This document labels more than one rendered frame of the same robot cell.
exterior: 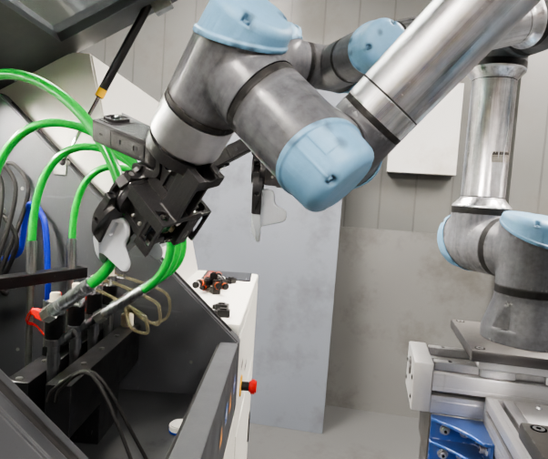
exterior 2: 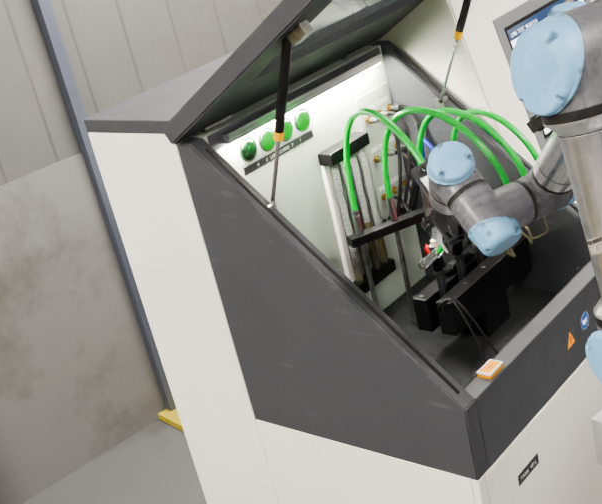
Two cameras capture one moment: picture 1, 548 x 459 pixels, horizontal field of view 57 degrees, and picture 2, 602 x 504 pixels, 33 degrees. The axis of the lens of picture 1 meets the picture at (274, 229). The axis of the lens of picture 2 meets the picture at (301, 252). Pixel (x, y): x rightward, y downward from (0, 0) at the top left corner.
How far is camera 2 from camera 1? 1.40 m
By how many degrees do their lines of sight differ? 46
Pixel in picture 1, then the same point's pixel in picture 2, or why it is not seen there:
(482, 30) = not seen: hidden behind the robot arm
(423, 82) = (559, 170)
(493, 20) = not seen: hidden behind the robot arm
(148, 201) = (441, 226)
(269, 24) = (453, 173)
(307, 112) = (474, 217)
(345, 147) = (490, 236)
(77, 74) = (438, 14)
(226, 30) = (435, 178)
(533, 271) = not seen: outside the picture
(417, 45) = (551, 150)
